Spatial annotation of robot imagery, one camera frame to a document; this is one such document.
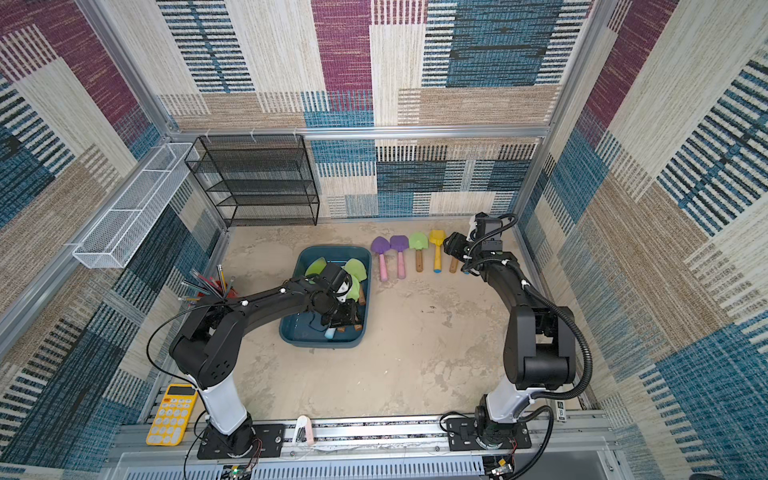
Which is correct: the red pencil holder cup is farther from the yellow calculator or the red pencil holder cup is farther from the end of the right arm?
the end of the right arm

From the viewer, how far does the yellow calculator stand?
753 millimetres

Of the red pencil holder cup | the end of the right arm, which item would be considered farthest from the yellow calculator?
the end of the right arm
